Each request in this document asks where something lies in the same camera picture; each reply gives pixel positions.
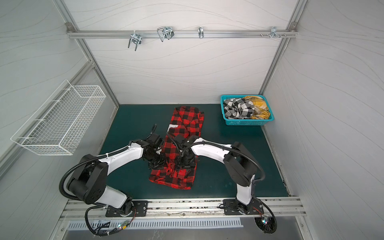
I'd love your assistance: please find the metal u-bolt clamp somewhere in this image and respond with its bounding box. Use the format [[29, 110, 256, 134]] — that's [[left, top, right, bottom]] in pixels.
[[128, 32, 142, 51], [157, 26, 175, 42]]

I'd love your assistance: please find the black white checked shirt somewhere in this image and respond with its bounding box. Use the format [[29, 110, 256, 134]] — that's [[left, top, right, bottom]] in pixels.
[[223, 98, 255, 119]]

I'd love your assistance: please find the horizontal aluminium rail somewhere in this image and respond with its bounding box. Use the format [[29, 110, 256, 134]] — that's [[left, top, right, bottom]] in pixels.
[[67, 29, 299, 40]]

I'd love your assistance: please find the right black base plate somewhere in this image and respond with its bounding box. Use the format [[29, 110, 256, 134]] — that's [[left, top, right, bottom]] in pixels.
[[219, 198, 264, 216]]

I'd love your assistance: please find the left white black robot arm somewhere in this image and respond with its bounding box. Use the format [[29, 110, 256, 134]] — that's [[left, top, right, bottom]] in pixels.
[[59, 124, 166, 216]]

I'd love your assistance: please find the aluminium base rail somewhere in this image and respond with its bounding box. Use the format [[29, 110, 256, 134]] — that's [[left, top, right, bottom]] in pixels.
[[60, 197, 307, 221]]

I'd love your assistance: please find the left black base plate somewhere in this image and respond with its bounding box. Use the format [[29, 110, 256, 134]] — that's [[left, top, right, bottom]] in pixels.
[[106, 200, 149, 218]]

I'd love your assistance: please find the metal bracket with bolts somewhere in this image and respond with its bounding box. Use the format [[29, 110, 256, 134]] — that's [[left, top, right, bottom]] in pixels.
[[260, 27, 287, 39]]

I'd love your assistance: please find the left base cable bundle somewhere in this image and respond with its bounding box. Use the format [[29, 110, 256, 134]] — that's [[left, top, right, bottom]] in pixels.
[[84, 205, 136, 237]]

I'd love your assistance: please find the metal U-bolt clamp middle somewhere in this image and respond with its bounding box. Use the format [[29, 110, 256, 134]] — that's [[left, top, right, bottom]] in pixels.
[[157, 26, 175, 42]]

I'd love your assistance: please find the metal U-bolt clamp left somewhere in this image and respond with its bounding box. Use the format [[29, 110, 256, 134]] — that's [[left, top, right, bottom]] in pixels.
[[128, 32, 142, 51]]

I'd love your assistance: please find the right base cable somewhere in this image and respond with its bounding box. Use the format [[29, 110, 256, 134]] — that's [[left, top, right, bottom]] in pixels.
[[254, 199, 278, 234]]

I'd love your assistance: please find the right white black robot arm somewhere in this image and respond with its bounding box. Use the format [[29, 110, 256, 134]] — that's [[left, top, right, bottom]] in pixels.
[[167, 132, 266, 215]]

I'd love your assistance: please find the small metal clamp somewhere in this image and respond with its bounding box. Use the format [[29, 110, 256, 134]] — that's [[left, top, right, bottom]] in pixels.
[[198, 27, 204, 39]]

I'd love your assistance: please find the white wire basket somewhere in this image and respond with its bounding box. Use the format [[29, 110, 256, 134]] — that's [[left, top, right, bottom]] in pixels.
[[11, 80, 106, 156]]

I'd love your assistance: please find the red black plaid shirt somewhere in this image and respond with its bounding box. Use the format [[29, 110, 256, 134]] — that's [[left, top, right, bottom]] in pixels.
[[149, 106, 205, 190]]

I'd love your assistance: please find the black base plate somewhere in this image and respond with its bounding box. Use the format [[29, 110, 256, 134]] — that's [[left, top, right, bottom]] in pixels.
[[219, 198, 264, 216], [106, 200, 149, 218]]

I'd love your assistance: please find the teal plastic basket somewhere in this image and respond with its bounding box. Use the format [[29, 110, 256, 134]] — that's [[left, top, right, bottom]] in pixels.
[[220, 95, 275, 126]]

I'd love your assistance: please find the white vent strip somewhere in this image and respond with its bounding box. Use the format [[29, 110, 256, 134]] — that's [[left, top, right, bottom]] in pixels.
[[67, 218, 244, 231]]

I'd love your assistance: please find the yellow plaid shirt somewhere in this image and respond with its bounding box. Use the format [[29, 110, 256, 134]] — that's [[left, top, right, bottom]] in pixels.
[[244, 96, 271, 120]]

